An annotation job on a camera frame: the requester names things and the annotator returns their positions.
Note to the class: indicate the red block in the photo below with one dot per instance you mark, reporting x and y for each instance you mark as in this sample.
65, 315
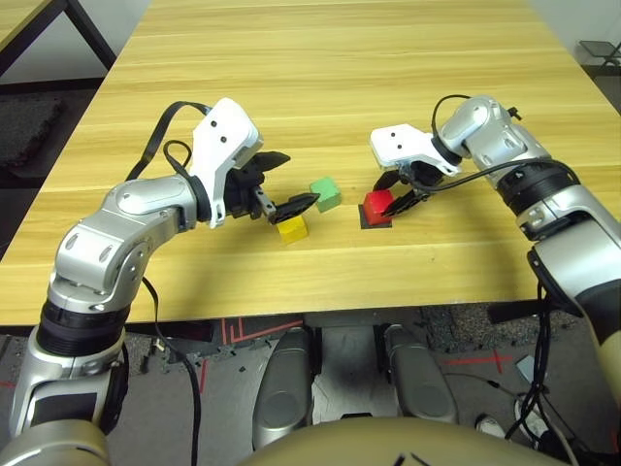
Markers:
376, 206

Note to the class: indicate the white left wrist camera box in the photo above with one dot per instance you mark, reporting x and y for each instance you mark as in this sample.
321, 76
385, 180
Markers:
223, 131

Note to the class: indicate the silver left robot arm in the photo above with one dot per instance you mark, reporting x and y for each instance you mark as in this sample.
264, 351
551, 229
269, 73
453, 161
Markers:
136, 199

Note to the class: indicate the dark foam floor mat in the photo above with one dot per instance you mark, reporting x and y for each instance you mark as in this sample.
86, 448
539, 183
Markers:
611, 87
24, 126

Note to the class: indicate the silver robot leg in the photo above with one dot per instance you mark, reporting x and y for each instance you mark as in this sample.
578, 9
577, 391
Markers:
281, 388
422, 383

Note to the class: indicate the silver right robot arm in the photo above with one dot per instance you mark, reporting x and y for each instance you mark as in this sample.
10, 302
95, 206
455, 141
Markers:
485, 126

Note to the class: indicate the khaki robot torso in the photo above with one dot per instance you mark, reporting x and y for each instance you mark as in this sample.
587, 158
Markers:
388, 444

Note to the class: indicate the silver right robot leg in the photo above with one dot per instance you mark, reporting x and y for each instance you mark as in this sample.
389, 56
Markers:
422, 383

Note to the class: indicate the green block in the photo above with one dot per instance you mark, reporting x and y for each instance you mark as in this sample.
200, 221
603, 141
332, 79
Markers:
326, 193

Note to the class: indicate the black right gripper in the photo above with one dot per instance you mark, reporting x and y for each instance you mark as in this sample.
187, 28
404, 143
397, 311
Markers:
422, 177

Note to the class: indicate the black stand tray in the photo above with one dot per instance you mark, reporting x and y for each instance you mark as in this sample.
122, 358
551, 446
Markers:
601, 48

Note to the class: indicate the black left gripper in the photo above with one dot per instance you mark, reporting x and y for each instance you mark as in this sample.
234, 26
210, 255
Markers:
240, 194

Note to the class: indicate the silver left robot leg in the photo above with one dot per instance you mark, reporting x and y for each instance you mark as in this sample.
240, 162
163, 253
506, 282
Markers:
281, 388

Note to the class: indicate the yellow block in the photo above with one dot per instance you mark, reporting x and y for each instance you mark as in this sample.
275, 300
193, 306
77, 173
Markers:
293, 230

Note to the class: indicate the wooden table black frame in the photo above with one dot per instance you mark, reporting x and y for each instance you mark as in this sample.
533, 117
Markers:
24, 14

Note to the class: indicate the black square table marker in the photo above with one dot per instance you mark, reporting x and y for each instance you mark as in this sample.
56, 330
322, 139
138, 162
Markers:
373, 226

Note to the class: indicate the small grey box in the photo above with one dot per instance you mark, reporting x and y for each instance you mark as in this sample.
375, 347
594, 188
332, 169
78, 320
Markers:
527, 369

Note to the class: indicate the white sneaker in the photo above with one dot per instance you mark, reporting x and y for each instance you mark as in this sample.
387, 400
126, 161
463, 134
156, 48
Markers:
490, 427
526, 412

